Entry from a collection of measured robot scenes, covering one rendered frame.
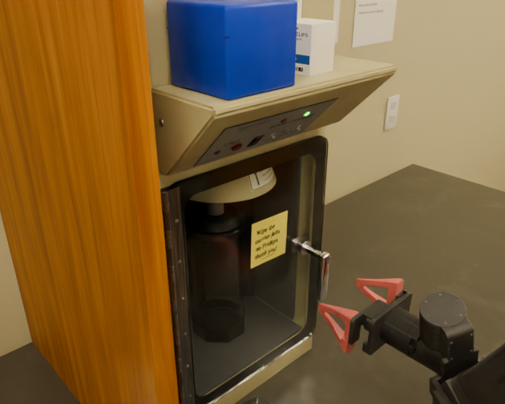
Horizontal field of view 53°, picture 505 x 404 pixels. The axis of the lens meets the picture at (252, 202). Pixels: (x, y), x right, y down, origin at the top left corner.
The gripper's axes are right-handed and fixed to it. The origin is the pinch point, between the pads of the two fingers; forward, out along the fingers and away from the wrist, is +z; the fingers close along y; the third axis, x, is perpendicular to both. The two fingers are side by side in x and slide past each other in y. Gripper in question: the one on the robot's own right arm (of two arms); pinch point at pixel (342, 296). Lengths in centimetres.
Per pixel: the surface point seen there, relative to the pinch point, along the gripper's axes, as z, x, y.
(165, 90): 8.4, -36.1, 25.5
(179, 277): 9.1, -10.8, 24.9
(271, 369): 9.6, 19.0, 5.9
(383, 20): 53, -31, -84
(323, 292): 3.7, 1.3, 0.2
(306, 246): 8.2, -5.6, -0.1
